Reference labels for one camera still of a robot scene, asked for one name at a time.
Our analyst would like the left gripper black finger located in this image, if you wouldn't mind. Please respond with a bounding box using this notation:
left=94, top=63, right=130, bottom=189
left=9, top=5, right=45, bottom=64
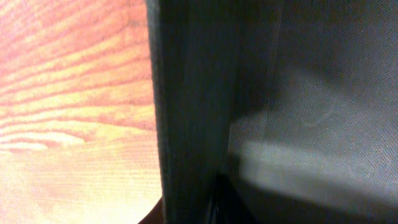
left=139, top=198, right=164, bottom=224

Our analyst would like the black gift box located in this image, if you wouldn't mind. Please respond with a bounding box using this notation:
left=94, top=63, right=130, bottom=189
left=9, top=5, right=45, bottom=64
left=147, top=0, right=397, bottom=223

